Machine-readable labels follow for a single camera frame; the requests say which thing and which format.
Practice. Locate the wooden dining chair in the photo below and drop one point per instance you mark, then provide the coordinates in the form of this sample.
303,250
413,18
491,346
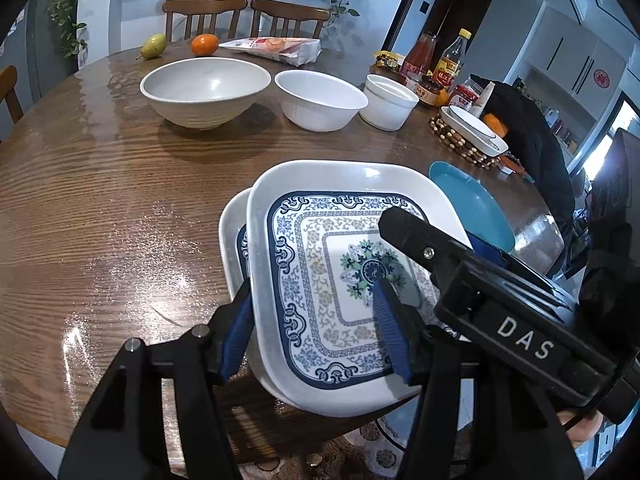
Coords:
205,7
9,90
290,9

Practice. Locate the patterned floor rug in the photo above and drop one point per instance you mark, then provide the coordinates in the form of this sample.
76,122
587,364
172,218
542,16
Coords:
340,455

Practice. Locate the orange persimmon fruit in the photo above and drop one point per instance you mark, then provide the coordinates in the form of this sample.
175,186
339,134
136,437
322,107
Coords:
204,45

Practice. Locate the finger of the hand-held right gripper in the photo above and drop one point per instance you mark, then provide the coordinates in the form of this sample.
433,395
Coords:
487,249
420,242

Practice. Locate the teal plate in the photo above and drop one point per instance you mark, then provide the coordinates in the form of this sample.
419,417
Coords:
465,195

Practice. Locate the blue patterned square plate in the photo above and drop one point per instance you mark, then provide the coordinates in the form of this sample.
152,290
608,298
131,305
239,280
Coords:
231,240
310,260

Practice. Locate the medium white bowl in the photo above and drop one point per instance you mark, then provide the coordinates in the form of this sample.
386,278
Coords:
320,100

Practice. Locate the green hanging plant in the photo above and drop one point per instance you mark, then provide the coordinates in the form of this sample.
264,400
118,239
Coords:
67,15

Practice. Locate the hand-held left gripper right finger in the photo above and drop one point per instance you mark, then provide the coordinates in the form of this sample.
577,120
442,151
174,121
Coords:
392,332

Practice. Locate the black wall switch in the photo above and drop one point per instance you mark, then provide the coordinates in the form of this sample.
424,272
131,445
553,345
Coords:
424,8

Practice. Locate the dark wooden door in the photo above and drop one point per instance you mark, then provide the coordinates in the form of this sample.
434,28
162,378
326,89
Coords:
450,15

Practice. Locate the yellow-capped vinegar bottle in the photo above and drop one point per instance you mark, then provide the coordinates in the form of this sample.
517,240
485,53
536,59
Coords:
450,62

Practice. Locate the black jacket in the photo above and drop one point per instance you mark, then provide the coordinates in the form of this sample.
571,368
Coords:
530,150

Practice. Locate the yellow snack packet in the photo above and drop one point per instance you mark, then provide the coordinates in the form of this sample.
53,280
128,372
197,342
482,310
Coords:
389,61

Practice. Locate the white cabinet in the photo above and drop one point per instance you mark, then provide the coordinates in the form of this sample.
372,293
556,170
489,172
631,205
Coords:
565,50

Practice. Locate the small red-label jar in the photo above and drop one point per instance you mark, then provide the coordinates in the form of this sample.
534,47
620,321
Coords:
412,84

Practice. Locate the brown sauce jar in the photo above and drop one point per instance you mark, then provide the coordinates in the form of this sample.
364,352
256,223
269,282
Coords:
430,92

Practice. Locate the small white ramekin bowl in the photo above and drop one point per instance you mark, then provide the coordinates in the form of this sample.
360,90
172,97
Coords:
387,105

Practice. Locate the person's right hand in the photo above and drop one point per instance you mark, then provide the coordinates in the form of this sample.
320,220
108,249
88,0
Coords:
580,432

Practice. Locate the red sauce bottle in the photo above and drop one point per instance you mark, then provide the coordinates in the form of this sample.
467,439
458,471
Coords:
419,57

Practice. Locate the round red sticker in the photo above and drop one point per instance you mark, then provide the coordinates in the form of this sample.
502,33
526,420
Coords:
601,78

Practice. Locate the green pear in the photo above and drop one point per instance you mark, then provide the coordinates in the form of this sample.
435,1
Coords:
152,46

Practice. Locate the small orange fruit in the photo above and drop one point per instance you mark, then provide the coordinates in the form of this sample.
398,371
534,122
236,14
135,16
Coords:
495,125

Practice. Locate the large grey-white bowl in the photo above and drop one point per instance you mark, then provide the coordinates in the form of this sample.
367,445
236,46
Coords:
205,85

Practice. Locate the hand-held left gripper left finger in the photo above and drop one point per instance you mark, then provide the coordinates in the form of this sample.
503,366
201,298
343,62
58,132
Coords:
235,332

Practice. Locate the white snack bag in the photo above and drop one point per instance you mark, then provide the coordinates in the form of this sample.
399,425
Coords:
280,49

